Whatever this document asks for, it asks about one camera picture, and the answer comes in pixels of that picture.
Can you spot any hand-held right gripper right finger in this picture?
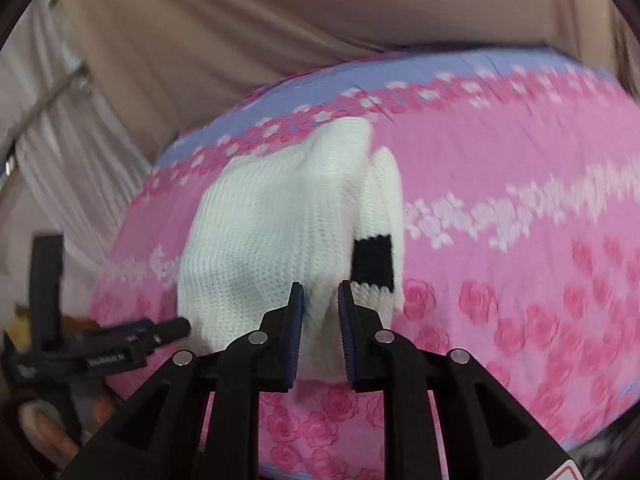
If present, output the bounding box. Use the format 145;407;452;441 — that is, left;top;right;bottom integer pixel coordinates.
337;280;576;480

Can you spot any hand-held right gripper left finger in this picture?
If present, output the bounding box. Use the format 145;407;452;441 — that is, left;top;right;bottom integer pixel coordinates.
60;281;306;480

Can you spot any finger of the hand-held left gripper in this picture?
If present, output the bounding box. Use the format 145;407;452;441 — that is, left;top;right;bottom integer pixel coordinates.
80;316;193;348

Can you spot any white striped knit sweater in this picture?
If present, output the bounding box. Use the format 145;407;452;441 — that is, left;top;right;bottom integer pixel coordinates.
177;116;407;387

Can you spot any person's left hand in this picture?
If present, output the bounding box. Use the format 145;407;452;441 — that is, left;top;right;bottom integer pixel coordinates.
17;400;85;467

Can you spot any pink rose print blanket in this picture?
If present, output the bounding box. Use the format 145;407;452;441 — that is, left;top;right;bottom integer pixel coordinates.
89;47;640;480

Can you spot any white curtain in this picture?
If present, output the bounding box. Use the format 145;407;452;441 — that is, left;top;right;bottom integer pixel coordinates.
0;0;153;291

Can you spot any beige curtain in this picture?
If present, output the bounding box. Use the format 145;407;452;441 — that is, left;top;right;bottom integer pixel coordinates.
54;0;640;173

